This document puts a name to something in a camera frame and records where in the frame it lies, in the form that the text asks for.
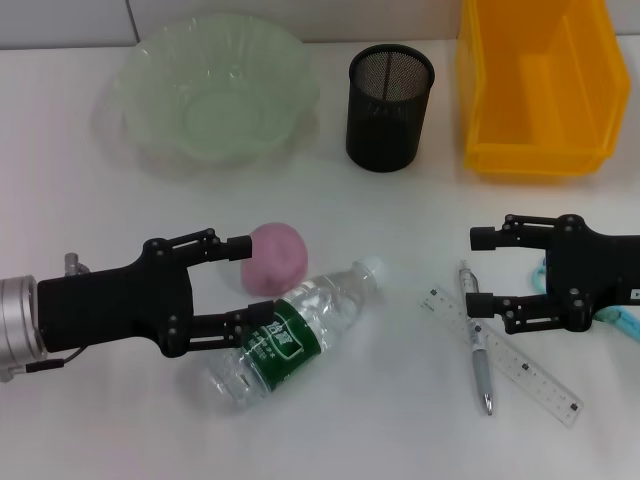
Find clear green-label water bottle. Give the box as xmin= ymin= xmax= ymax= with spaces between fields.
xmin=197 ymin=254 xmax=390 ymax=414

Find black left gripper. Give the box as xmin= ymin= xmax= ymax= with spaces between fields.
xmin=37 ymin=227 xmax=276 ymax=358

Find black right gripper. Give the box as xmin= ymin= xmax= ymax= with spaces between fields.
xmin=464 ymin=213 xmax=640 ymax=336

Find light blue scissors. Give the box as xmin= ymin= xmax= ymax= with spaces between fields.
xmin=530 ymin=257 xmax=640 ymax=344

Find transparent plastic ruler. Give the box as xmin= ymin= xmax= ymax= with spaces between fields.
xmin=418 ymin=283 xmax=585 ymax=429

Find left arm cable with plug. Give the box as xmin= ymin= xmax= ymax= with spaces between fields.
xmin=0 ymin=252 xmax=90 ymax=385

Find pink peach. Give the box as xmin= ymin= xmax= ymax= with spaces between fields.
xmin=239 ymin=222 xmax=309 ymax=297

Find black mesh pen holder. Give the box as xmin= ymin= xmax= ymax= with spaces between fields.
xmin=344 ymin=43 xmax=436 ymax=174

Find yellow plastic bin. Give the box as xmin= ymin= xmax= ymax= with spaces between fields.
xmin=454 ymin=0 xmax=632 ymax=176

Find silver retractable pen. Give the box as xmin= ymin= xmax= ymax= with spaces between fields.
xmin=457 ymin=259 xmax=497 ymax=417

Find translucent green fruit bowl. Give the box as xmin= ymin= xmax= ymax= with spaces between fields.
xmin=92 ymin=14 xmax=321 ymax=174

